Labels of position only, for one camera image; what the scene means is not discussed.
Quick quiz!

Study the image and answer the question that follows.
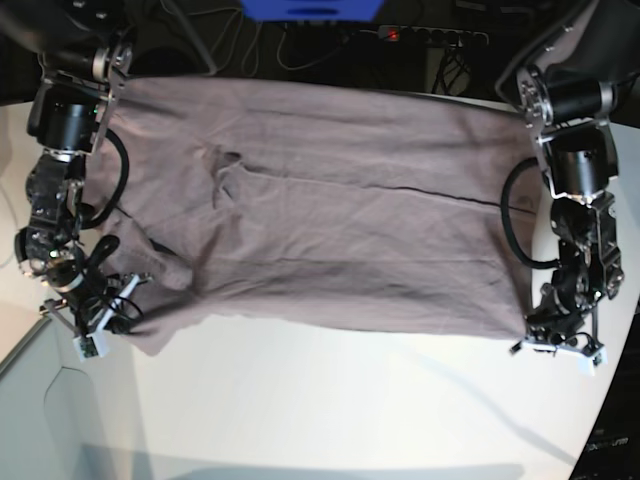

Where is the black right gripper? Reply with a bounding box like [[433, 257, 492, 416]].
[[54, 269, 144, 336]]

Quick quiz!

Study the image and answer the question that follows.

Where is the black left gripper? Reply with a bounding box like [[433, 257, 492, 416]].
[[524, 284, 600, 344]]

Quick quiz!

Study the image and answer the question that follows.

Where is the mauve grey t-shirt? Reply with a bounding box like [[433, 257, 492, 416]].
[[102, 77, 531, 355]]

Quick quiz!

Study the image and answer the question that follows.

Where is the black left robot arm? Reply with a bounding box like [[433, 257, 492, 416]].
[[496, 1, 639, 366]]

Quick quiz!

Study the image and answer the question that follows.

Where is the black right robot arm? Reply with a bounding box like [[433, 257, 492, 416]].
[[1, 1, 150, 351]]

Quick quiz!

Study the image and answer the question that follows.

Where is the white cardboard box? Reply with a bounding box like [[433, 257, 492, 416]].
[[1, 322, 105, 479]]

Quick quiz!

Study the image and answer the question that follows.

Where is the black power strip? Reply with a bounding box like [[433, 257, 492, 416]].
[[377, 25, 490, 48]]

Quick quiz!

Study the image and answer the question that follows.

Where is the blue plastic bin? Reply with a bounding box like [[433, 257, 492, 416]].
[[241, 0, 384, 22]]

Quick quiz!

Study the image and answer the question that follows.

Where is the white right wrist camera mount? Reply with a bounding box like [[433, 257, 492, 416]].
[[39, 271, 154, 360]]

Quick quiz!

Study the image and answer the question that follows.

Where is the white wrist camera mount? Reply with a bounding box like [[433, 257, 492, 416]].
[[39, 271, 154, 360], [509, 332, 608, 375]]

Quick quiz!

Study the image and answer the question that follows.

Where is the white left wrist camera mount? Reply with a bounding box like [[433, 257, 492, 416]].
[[509, 332, 608, 375]]

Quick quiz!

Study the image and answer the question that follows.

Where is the grey looped cable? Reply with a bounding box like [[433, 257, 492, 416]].
[[207, 9, 351, 77]]

